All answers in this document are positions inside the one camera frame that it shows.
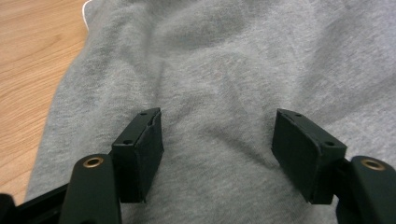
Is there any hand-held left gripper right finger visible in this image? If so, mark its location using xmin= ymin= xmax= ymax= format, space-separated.
xmin=271 ymin=107 xmax=348 ymax=205

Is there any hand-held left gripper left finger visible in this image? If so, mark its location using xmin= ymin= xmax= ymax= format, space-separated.
xmin=110 ymin=107 xmax=165 ymax=204

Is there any grey cloth garment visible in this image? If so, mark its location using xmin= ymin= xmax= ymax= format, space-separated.
xmin=24 ymin=0 xmax=396 ymax=224

